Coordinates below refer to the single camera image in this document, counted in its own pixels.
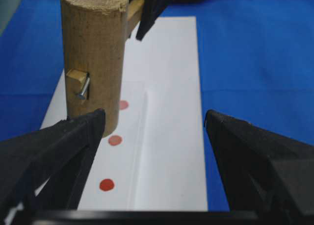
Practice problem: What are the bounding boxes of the green backdrop sheet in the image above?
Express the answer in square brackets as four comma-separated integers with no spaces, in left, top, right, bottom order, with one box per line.
[0,0,22,35]

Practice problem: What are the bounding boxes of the white foam board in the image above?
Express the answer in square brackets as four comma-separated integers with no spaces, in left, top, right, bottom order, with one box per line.
[4,16,209,218]

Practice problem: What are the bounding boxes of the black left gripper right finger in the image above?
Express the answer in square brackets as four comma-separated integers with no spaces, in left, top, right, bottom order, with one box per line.
[205,110,314,217]

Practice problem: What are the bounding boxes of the wooden mallet hammer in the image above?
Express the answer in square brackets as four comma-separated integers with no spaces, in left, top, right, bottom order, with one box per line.
[60,0,144,136]

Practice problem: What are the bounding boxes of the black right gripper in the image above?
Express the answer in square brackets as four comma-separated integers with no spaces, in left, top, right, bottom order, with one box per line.
[136,0,204,41]

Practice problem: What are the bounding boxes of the blue table mat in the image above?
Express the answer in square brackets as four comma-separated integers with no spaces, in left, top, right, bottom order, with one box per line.
[0,0,314,213]

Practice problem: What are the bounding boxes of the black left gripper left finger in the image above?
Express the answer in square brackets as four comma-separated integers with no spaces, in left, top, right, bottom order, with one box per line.
[0,109,105,218]

